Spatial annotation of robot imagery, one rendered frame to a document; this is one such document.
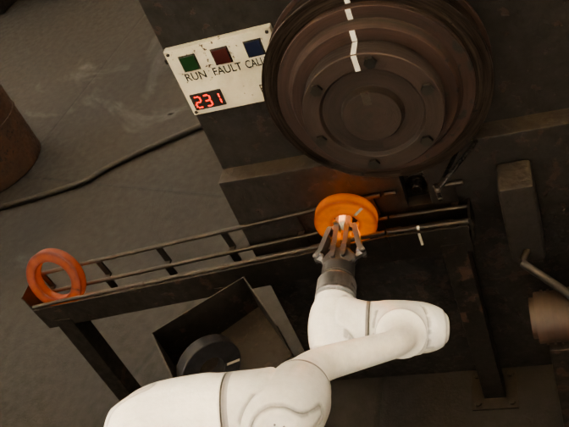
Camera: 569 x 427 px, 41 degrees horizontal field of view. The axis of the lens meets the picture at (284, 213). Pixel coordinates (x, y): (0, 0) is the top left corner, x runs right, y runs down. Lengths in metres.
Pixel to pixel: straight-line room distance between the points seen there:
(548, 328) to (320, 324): 0.56
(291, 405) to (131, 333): 2.04
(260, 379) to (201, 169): 2.61
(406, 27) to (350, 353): 0.61
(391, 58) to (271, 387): 0.68
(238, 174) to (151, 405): 0.95
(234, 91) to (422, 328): 0.69
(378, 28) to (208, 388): 0.74
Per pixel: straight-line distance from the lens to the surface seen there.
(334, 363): 1.33
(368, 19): 1.48
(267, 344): 1.88
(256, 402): 1.05
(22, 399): 3.13
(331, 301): 1.63
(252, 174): 1.92
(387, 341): 1.44
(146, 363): 2.90
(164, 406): 1.11
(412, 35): 1.48
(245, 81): 1.78
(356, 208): 1.82
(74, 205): 3.90
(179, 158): 3.79
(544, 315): 1.86
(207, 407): 1.09
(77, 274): 2.29
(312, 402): 1.07
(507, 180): 1.77
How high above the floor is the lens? 1.96
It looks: 38 degrees down
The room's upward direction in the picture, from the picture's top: 25 degrees counter-clockwise
